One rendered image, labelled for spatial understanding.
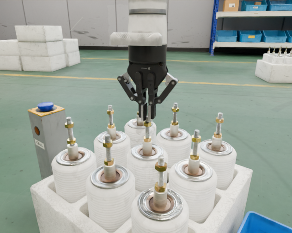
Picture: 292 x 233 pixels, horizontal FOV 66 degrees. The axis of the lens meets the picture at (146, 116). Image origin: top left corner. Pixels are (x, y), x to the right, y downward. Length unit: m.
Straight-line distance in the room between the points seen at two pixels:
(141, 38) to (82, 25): 5.75
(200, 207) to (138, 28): 0.35
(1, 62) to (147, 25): 3.19
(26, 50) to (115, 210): 2.96
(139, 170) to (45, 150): 0.29
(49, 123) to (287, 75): 2.38
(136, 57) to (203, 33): 5.11
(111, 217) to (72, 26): 5.93
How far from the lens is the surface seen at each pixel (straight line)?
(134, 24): 0.43
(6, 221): 0.82
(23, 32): 3.25
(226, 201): 0.54
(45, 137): 0.65
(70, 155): 0.53
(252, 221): 0.64
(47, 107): 0.65
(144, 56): 0.43
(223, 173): 0.56
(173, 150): 0.59
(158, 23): 0.43
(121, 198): 0.44
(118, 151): 0.58
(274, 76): 2.63
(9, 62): 3.46
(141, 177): 0.52
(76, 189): 0.53
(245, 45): 4.87
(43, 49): 3.14
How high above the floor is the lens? 0.52
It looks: 21 degrees down
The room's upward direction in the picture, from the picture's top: straight up
